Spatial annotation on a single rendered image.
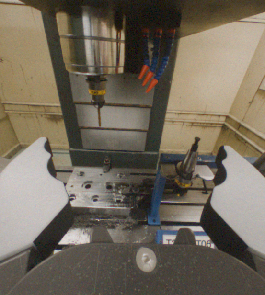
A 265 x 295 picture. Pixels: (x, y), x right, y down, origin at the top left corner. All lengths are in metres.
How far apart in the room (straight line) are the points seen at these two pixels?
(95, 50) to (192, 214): 0.73
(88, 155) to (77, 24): 0.91
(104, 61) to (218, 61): 1.15
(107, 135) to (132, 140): 0.17
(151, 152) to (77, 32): 0.90
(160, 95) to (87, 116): 0.47
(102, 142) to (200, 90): 0.92
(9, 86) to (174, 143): 1.55
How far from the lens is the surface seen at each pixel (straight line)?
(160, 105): 0.99
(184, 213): 0.78
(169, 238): 0.64
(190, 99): 1.42
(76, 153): 1.19
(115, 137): 1.03
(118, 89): 0.91
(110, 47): 0.40
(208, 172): 0.51
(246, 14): 0.41
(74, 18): 0.40
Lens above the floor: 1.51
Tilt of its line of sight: 33 degrees down
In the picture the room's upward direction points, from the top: 4 degrees clockwise
